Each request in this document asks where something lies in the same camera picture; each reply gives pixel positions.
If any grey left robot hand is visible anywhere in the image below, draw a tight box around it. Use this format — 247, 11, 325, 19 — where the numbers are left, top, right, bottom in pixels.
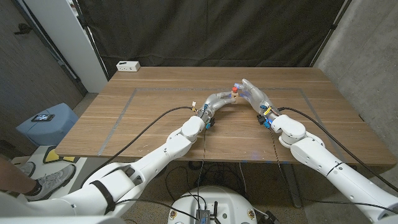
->
198, 91, 239, 123

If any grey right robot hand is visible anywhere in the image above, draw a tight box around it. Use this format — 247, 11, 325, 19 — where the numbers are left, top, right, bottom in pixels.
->
233, 78, 280, 121

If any black backdrop curtain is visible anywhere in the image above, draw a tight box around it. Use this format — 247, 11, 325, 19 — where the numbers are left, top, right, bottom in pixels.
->
76, 0, 354, 78

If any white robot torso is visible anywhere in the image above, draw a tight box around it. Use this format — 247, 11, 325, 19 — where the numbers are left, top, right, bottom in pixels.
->
167, 185, 258, 224

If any grey table leg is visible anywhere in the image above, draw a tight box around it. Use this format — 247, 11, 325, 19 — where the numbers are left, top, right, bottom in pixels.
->
281, 163, 303, 208

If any white power strip box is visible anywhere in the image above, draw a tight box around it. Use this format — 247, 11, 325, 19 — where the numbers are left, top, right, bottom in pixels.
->
116, 60, 141, 73

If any black backdrop stand pole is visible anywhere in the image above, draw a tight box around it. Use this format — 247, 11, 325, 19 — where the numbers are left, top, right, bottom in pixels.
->
310, 0, 354, 68
71, 0, 109, 81

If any grey module on torso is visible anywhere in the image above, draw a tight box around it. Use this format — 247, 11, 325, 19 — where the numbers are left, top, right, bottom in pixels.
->
195, 208, 211, 224

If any white floor platform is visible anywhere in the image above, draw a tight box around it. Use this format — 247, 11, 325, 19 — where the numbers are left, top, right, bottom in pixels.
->
11, 145, 109, 200

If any white pillar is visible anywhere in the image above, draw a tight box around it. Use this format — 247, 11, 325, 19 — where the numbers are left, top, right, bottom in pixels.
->
23, 0, 108, 93

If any blue stool with phone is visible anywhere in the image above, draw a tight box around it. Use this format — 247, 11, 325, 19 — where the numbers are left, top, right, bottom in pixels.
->
15, 102, 80, 147

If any yellow black floor pedal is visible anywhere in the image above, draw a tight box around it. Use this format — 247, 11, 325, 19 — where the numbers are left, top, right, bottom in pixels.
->
42, 145, 80, 164

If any black smartphone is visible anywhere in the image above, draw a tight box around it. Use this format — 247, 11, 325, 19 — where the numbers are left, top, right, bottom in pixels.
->
30, 113, 56, 123

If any grey black sneaker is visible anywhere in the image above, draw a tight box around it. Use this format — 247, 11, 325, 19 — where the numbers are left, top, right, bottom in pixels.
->
24, 164, 76, 202
17, 161, 37, 178

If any person's bare leg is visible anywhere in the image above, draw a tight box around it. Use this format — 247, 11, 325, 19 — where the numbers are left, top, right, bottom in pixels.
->
0, 157, 35, 195

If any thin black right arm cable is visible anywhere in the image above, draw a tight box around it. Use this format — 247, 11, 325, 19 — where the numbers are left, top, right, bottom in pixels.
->
269, 129, 398, 207

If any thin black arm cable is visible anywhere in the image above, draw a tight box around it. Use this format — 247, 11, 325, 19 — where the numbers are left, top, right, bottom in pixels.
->
114, 127, 208, 222
269, 129, 398, 207

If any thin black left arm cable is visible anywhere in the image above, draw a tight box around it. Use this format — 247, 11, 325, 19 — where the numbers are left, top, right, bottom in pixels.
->
114, 127, 208, 222

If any black floor cable tangle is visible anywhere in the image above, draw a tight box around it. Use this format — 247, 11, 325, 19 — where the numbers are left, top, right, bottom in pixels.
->
164, 160, 246, 203

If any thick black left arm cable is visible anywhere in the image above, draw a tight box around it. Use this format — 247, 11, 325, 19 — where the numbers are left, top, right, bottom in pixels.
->
80, 106, 197, 187

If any black door handle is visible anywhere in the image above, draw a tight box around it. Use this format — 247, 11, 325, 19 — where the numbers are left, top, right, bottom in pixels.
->
14, 23, 34, 35

